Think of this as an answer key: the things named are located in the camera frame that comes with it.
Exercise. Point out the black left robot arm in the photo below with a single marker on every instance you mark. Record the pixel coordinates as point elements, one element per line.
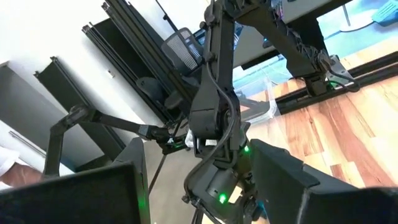
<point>214,105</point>

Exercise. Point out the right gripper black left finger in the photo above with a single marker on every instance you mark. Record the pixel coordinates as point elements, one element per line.
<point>77,199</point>

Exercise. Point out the clear plastic bin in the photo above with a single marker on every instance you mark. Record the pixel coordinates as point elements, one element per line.
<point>264,102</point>

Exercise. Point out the dark grey side desk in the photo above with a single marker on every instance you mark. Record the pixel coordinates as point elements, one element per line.
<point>264,46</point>

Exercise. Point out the teal foot pedal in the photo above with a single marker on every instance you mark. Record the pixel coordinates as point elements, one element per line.
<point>385,12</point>

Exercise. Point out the black aluminium table frame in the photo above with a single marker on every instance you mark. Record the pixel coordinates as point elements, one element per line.
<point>141,46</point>

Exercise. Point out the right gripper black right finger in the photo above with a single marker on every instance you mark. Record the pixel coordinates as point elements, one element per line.
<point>311,202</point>

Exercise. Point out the black mesh office chair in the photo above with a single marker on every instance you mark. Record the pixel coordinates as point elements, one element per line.
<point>182,51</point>

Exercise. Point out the person's forearm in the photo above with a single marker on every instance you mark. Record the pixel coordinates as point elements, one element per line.
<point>18,175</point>

